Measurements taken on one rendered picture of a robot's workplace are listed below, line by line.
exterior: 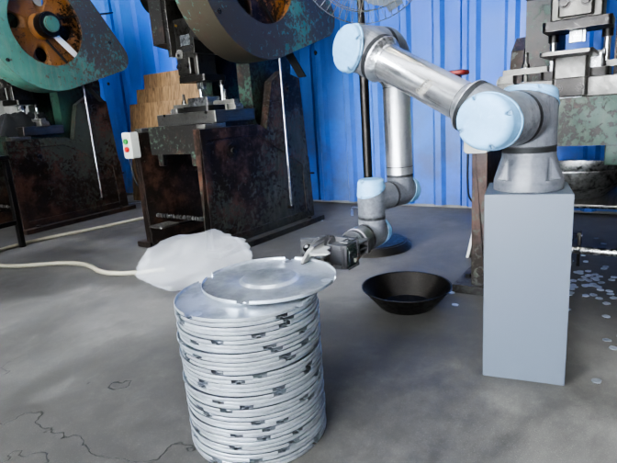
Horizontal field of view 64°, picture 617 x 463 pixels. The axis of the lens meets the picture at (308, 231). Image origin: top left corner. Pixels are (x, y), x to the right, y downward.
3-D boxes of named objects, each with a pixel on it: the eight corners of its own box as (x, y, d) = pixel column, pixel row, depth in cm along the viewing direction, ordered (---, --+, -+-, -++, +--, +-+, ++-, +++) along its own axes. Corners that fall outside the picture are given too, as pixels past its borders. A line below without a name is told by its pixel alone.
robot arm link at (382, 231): (369, 213, 144) (370, 241, 146) (349, 220, 136) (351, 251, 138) (394, 215, 140) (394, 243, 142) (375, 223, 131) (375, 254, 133)
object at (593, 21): (611, 31, 154) (612, 12, 153) (541, 40, 165) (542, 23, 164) (614, 36, 167) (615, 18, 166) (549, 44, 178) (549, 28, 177)
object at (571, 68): (590, 95, 142) (593, 44, 139) (537, 98, 150) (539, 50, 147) (597, 94, 162) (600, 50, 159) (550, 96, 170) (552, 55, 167)
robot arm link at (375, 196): (377, 175, 142) (378, 211, 145) (350, 179, 135) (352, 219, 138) (398, 175, 137) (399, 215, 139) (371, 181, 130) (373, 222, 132)
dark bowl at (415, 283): (434, 329, 149) (433, 308, 147) (346, 313, 165) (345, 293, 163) (464, 296, 173) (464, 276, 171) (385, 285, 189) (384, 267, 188)
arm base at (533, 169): (566, 193, 106) (568, 146, 104) (491, 193, 112) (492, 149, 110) (561, 182, 120) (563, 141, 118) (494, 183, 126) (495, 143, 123)
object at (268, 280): (316, 308, 90) (316, 303, 90) (175, 301, 98) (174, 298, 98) (348, 260, 117) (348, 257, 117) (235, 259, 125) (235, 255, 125)
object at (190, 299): (345, 285, 103) (344, 281, 103) (240, 337, 82) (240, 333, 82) (251, 265, 122) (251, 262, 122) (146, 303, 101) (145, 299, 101)
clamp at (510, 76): (546, 81, 171) (548, 50, 169) (496, 85, 180) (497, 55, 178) (549, 81, 176) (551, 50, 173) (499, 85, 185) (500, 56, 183)
